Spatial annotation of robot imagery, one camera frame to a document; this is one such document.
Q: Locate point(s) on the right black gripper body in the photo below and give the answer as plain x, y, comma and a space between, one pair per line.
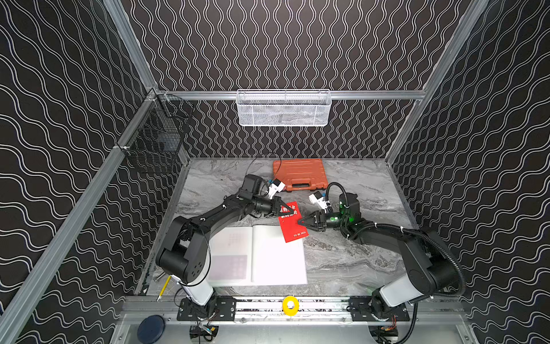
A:
336, 221

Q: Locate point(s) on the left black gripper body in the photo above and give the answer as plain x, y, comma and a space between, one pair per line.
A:
274, 206

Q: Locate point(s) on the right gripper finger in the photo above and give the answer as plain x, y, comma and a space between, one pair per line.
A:
316, 227
315, 218

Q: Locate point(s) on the red card top row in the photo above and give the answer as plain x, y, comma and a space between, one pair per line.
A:
291, 229

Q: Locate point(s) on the white photo album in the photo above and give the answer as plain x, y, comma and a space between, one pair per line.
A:
272, 261

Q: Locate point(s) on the beige card small red text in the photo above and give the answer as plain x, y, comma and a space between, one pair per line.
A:
238, 240

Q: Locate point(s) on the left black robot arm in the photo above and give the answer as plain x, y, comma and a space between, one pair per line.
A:
185, 252

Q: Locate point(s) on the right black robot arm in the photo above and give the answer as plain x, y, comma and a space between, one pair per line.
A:
430, 267

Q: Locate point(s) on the orange plastic tool case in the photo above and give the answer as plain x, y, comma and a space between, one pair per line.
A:
301, 174

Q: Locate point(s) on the yellow tape roll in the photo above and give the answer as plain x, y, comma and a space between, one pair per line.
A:
290, 306

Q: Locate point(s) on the yellow pencil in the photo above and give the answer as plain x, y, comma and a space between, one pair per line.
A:
163, 290

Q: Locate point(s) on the dark blue round disc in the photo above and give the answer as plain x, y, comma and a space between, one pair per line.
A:
151, 329

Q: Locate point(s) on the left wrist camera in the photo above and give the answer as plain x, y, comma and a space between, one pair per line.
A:
275, 187

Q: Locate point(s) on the white wire mesh basket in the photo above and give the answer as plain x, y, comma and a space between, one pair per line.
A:
283, 108

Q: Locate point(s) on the black wire mesh basket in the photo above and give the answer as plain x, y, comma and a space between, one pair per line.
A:
154, 146

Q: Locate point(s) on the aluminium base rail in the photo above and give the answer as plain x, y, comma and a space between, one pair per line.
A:
273, 310

